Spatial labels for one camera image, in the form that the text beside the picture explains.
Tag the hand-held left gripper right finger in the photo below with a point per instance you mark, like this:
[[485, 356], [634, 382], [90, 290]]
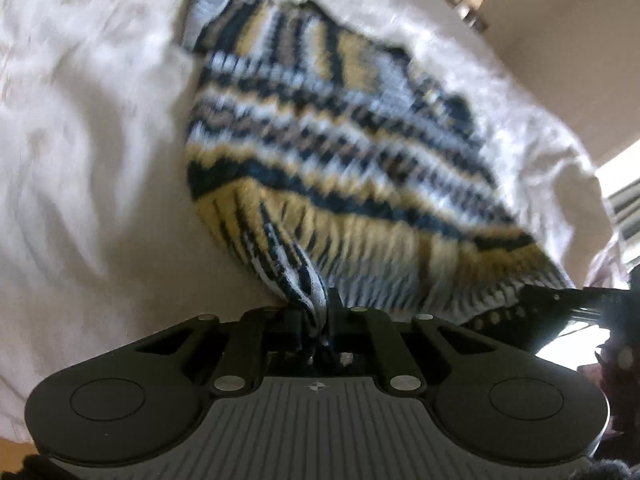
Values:
[[380, 340]]

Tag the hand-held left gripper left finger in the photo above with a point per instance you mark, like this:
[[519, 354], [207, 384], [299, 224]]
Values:
[[250, 332]]

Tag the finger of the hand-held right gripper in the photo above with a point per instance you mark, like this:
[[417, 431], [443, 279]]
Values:
[[550, 310]]

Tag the patterned knit sweater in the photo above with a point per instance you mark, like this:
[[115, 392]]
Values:
[[340, 150]]

